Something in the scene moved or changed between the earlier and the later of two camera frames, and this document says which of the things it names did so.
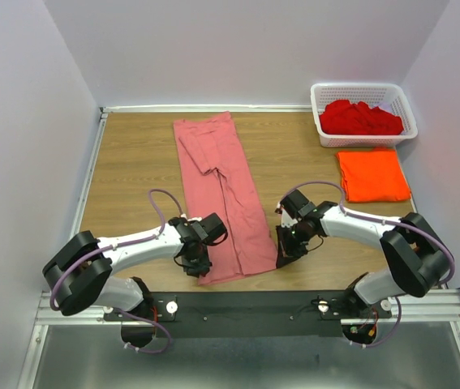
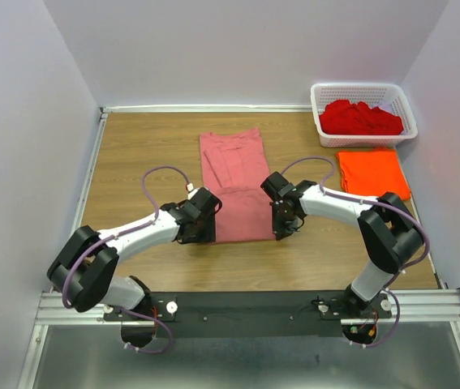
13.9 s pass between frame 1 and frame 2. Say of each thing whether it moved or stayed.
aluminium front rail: stayed
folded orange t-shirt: stayed
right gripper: moved
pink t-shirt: moved
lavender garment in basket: stayed
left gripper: moved
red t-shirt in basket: stayed
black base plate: stayed
